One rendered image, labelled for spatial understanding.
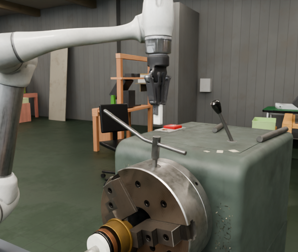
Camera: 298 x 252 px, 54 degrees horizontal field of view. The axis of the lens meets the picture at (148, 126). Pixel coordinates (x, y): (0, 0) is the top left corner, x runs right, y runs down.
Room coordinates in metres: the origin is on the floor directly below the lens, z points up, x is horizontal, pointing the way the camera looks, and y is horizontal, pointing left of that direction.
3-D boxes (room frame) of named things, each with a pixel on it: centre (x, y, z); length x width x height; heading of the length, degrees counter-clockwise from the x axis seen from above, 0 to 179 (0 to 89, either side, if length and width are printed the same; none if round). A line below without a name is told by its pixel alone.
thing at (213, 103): (0.97, -0.22, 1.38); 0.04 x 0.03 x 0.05; 142
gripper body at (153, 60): (1.01, -0.03, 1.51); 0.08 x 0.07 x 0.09; 142
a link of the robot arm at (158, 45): (1.01, -0.03, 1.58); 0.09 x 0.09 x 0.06
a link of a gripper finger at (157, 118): (1.01, -0.03, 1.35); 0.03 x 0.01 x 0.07; 52
